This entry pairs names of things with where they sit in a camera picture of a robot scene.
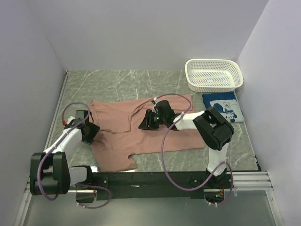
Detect white plastic basket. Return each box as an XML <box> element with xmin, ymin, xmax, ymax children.
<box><xmin>185</xmin><ymin>59</ymin><xmax>244</xmax><ymax>93</ymax></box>

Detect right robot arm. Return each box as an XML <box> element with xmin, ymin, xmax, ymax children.
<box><xmin>138</xmin><ymin>100</ymin><xmax>235</xmax><ymax>188</ymax></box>

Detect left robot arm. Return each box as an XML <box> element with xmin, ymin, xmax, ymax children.
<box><xmin>30</xmin><ymin>110</ymin><xmax>100</xmax><ymax>200</ymax></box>

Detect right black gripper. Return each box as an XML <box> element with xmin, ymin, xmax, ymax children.
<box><xmin>138</xmin><ymin>109</ymin><xmax>167</xmax><ymax>130</ymax></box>

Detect pink graphic t-shirt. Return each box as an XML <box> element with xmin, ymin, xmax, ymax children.
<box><xmin>89</xmin><ymin>98</ymin><xmax>205</xmax><ymax>172</ymax></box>

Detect folded blue t-shirt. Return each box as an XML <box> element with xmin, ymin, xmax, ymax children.
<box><xmin>202</xmin><ymin>92</ymin><xmax>245</xmax><ymax>123</ymax></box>

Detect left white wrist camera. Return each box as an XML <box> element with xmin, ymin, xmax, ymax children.
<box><xmin>62</xmin><ymin>116</ymin><xmax>75</xmax><ymax>126</ymax></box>

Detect black base crossbar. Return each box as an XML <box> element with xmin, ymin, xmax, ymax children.
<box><xmin>75</xmin><ymin>171</ymin><xmax>236</xmax><ymax>201</ymax></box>

